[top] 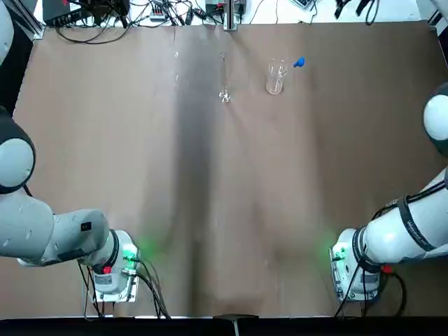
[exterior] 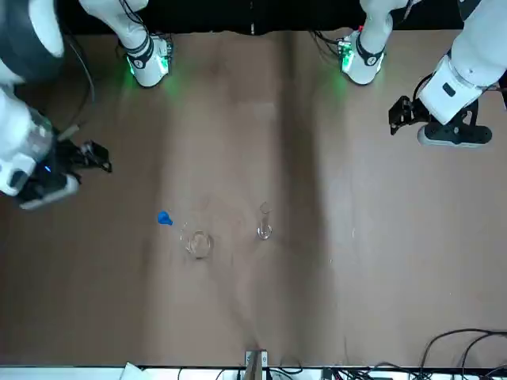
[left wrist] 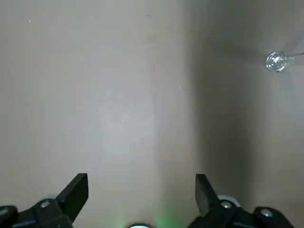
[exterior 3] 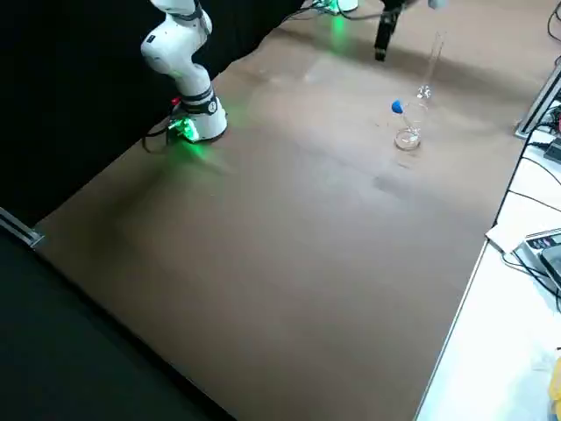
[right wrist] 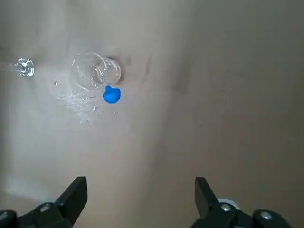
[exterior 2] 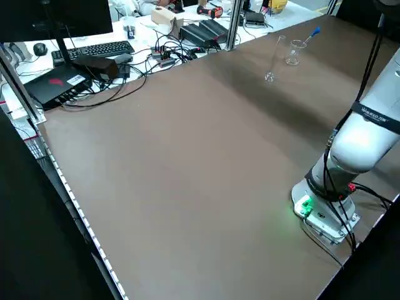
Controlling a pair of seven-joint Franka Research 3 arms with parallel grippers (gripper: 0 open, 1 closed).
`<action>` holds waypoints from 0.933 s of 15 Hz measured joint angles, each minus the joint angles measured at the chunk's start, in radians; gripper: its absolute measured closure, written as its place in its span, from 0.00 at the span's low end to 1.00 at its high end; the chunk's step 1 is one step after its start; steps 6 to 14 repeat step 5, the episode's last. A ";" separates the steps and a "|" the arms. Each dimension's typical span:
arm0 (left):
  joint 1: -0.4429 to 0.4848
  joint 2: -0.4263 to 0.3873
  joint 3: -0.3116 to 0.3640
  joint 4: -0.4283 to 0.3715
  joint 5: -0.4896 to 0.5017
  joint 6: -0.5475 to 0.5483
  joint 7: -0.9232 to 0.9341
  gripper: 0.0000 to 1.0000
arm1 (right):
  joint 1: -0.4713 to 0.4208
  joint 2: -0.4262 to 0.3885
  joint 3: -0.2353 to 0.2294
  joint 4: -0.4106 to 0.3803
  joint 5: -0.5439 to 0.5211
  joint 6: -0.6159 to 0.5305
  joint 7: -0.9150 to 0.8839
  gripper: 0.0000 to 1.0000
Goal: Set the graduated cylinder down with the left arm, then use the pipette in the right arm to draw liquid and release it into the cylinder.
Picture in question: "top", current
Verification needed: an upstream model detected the clear glass graduated cylinder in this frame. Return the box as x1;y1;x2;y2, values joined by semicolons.
218;51;232;104

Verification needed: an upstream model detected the glass pipette with blue bulb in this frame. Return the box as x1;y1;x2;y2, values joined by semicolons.
276;57;306;88

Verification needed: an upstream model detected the clear glass beaker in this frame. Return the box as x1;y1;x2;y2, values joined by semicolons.
265;57;290;95

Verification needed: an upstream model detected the black power supply box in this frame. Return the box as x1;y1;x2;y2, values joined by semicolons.
204;0;225;15

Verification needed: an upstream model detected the black adapter brick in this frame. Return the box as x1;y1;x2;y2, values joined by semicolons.
91;0;131;18

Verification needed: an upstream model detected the black mini computer red logo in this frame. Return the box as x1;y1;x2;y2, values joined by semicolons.
43;0;84;26

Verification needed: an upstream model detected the black base cable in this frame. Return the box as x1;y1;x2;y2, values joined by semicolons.
381;267;407;318
134;257;172;320
332;257;354;319
77;260;106;320

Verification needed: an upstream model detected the aluminium profile post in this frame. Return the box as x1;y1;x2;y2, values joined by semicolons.
223;0;239;32

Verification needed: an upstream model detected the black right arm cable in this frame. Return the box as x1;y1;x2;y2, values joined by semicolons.
372;180;448;220

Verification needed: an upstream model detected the long black cable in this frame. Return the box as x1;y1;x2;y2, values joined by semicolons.
55;20;130;45

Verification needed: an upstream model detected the aluminium frame post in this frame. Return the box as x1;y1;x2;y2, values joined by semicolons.
10;0;45;40
427;10;448;67

